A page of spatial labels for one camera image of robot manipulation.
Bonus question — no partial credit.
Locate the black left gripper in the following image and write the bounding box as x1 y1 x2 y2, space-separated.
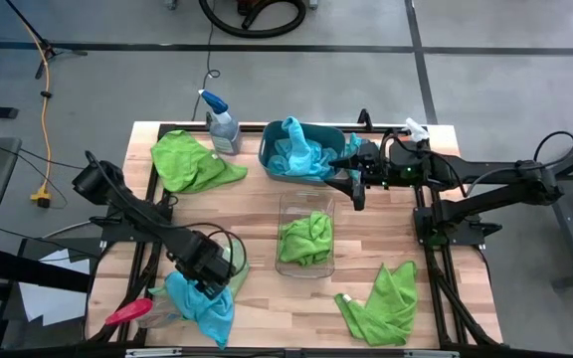
166 229 233 301

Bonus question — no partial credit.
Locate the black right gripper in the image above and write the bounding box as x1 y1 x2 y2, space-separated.
324 142 432 212

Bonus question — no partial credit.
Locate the blue microfiber towel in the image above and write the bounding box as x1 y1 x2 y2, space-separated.
163 270 236 350
280 115 340 181
265 137 292 176
343 131 370 183

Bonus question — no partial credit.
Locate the teal plastic basket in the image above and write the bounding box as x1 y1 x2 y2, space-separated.
258 119 362 188

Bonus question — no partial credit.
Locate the clear plastic bin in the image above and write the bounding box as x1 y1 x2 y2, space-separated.
275 191 336 279

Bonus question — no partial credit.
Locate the orange spray bottle white trigger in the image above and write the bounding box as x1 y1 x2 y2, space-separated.
404 117 431 150

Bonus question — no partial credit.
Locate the grey spray bottle blue trigger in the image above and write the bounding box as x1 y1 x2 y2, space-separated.
197 89 243 156

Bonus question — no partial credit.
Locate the white paper sheet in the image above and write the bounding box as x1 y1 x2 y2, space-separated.
17 248 92 327

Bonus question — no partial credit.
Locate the black tripod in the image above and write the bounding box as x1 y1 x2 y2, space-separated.
2 0 89 81

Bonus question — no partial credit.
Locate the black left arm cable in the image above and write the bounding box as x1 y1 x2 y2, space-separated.
85 150 248 279

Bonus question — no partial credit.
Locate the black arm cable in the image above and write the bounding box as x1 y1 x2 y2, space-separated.
85 150 248 279
465 130 573 198

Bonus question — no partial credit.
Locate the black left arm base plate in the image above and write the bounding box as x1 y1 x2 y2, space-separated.
90 201 173 245

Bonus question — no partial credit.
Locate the red handled clear brush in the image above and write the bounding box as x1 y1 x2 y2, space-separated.
104 296 184 330

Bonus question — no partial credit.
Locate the silver metal bracket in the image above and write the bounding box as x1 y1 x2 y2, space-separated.
403 350 460 358
125 347 183 358

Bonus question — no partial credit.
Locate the black metal table frame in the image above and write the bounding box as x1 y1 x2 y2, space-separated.
85 121 504 358

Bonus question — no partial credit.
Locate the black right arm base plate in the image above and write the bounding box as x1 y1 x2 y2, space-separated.
413 198 502 249

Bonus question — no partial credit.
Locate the yellow extension cord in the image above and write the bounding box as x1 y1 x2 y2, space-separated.
20 19 54 209

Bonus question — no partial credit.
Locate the black vacuum hose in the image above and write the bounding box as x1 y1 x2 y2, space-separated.
198 0 308 40

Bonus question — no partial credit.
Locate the thin black floor cable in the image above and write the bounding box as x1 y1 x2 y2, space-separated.
190 0 222 122

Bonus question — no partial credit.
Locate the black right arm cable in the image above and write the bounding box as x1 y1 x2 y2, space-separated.
465 130 573 198

